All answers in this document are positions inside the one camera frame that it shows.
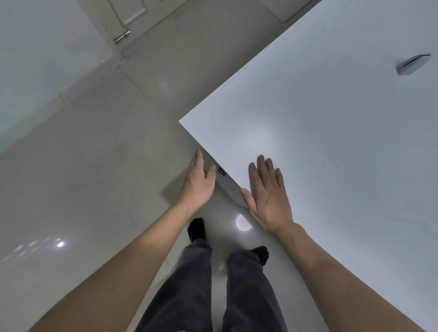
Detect person's left hand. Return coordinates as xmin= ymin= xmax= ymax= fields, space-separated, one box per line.
xmin=177 ymin=149 xmax=218 ymax=215

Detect person's right hand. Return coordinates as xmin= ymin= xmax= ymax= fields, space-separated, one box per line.
xmin=240 ymin=155 xmax=295 ymax=235

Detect person's left forearm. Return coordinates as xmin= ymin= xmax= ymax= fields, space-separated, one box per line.
xmin=28 ymin=201 xmax=194 ymax=332

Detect person's right forearm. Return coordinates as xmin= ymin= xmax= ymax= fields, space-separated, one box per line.
xmin=274 ymin=222 xmax=427 ymax=332

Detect black sock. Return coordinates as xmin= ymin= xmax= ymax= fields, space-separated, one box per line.
xmin=187 ymin=218 xmax=207 ymax=243
xmin=251 ymin=246 xmax=270 ymax=267

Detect dark grey trousers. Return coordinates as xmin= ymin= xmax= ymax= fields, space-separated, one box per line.
xmin=135 ymin=238 xmax=289 ymax=332

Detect pale panelled door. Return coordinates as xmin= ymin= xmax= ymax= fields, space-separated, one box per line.
xmin=76 ymin=0 xmax=189 ymax=63

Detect small grey flat box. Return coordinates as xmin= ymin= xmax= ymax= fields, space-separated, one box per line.
xmin=396 ymin=53 xmax=432 ymax=76

